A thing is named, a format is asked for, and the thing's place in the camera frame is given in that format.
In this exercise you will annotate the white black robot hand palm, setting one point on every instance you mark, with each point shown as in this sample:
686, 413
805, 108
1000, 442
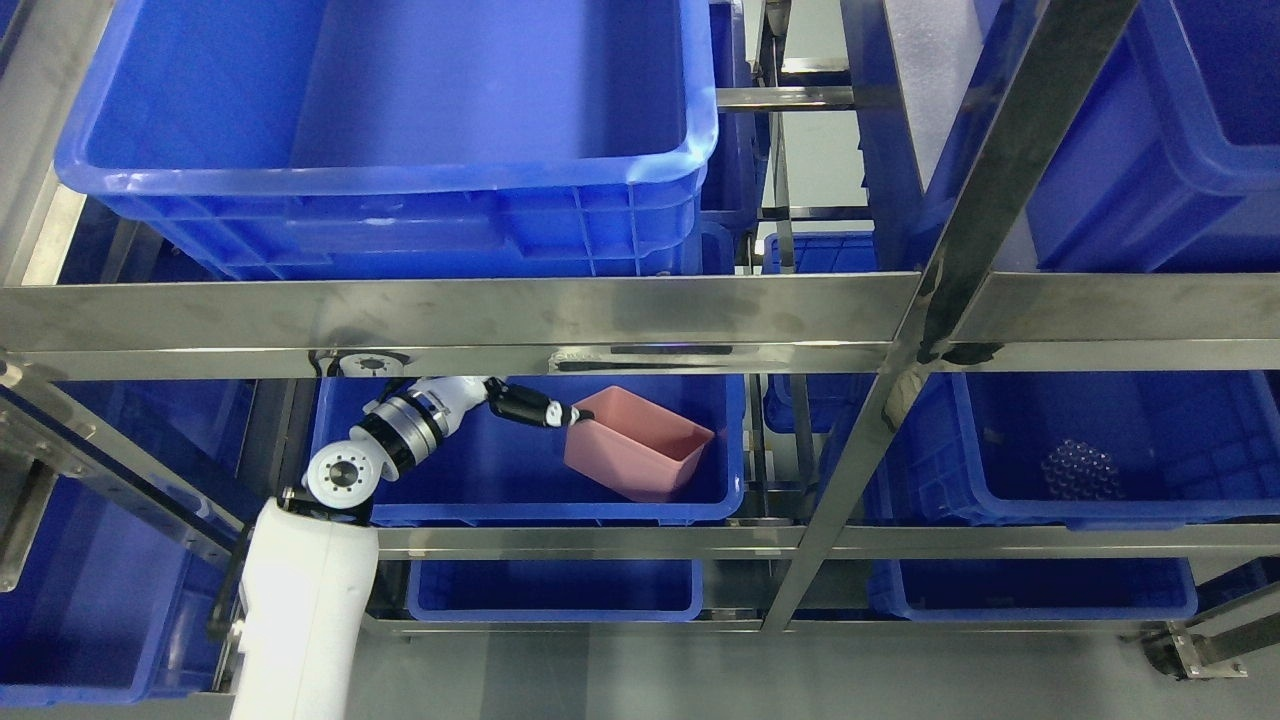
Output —
452, 397

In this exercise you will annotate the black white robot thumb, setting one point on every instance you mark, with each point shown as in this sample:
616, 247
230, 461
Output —
531, 407

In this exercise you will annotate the pink plastic storage box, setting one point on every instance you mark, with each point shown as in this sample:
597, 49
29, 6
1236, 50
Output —
640, 450

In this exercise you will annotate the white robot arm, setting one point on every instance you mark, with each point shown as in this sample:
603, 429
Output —
307, 579

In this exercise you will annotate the blue bin middle shelf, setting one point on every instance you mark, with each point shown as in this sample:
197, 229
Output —
495, 473

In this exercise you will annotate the stainless steel shelf rack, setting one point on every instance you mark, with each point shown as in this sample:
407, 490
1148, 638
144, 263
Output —
958, 316

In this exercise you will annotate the blue bin bottom centre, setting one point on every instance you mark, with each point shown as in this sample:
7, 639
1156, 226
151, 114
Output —
554, 591

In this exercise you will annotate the large blue bin upper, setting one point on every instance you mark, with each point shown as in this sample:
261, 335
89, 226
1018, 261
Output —
323, 140

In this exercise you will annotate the blue bin left lower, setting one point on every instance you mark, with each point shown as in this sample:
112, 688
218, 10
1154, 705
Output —
108, 610

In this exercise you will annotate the blue bin bottom right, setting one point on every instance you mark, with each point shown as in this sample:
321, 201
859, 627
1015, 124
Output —
1033, 590

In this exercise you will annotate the blue bin right middle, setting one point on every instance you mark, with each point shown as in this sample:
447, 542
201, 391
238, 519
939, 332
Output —
1088, 450

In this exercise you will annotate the blue bin upper right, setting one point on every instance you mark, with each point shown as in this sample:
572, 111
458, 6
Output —
1172, 163

